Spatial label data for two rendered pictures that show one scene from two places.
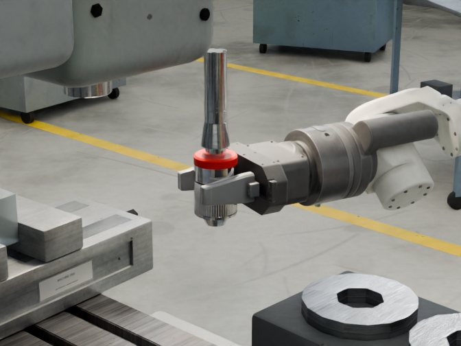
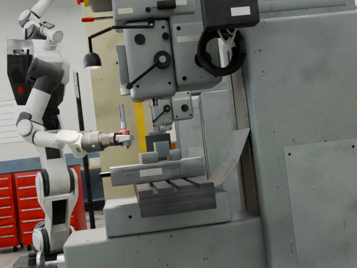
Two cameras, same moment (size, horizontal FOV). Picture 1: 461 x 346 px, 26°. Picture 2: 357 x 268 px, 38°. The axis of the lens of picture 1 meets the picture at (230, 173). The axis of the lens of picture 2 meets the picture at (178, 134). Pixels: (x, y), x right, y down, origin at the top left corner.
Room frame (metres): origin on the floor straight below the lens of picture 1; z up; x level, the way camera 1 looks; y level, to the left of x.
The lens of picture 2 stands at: (2.54, 1.69, 1.11)
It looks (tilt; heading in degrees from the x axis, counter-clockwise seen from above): 1 degrees up; 222
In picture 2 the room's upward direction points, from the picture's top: 7 degrees counter-clockwise
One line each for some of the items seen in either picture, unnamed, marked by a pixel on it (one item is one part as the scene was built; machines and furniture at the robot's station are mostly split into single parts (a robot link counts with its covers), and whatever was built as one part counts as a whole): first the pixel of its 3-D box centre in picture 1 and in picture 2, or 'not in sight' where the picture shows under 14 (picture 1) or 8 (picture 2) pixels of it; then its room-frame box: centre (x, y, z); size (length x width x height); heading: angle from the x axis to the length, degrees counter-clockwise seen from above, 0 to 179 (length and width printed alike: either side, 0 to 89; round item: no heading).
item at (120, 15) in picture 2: not in sight; (152, 12); (0.92, 0.17, 1.68); 0.34 x 0.24 x 0.10; 138
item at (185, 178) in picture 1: (202, 175); (122, 138); (1.04, 0.03, 1.16); 0.06 x 0.02 x 0.03; 119
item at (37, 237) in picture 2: not in sight; (54, 237); (0.90, -0.77, 0.68); 0.21 x 0.20 x 0.13; 68
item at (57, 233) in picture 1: (22, 224); (147, 157); (1.12, 0.25, 1.07); 0.15 x 0.06 x 0.04; 51
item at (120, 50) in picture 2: not in sight; (122, 70); (1.03, 0.07, 1.45); 0.04 x 0.04 x 0.21; 48
